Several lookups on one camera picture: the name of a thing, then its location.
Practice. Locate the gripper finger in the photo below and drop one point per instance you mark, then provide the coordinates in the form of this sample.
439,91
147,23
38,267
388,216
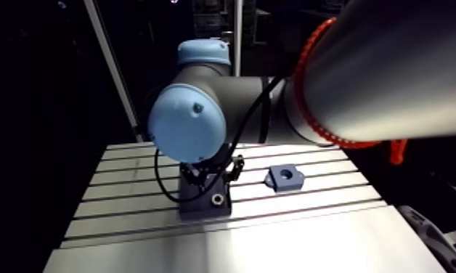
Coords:
235,167
194,174

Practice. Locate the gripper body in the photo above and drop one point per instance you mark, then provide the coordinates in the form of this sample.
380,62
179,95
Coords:
223,154

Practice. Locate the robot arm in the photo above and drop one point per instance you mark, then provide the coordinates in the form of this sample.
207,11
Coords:
373,76

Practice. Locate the steel bearing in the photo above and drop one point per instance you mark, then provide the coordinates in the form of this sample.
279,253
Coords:
217,199

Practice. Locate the dark blue-grey housing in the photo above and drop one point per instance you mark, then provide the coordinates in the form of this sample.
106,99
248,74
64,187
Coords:
285,178

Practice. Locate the dark blue-grey block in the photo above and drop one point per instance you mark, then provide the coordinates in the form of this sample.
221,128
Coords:
201,206

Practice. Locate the pale holed strip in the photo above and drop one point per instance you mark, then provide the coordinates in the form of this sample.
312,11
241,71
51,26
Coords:
430,236

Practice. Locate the pale upright post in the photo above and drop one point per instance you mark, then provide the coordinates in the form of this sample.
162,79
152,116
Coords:
238,38

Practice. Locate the pale slanted post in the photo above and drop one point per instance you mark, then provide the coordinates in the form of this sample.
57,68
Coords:
111,68

